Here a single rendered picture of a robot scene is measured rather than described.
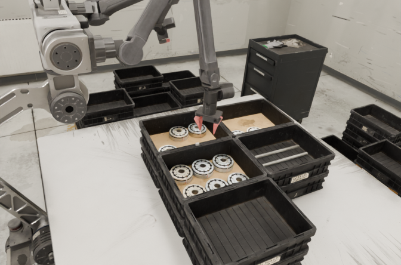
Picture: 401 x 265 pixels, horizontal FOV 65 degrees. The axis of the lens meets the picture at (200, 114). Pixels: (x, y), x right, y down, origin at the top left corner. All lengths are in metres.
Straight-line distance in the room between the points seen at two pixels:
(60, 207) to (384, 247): 1.42
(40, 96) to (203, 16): 0.76
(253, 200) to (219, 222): 0.19
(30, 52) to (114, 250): 3.16
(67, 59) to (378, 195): 1.58
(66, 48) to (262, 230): 0.95
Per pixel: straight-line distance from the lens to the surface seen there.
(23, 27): 4.11
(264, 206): 1.41
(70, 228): 1.50
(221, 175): 1.50
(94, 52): 1.06
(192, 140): 1.69
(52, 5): 1.27
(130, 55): 1.08
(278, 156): 1.69
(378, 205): 1.84
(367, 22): 4.80
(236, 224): 1.32
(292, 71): 3.07
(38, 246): 1.88
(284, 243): 1.18
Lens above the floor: 1.83
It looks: 31 degrees down
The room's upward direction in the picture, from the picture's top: 5 degrees clockwise
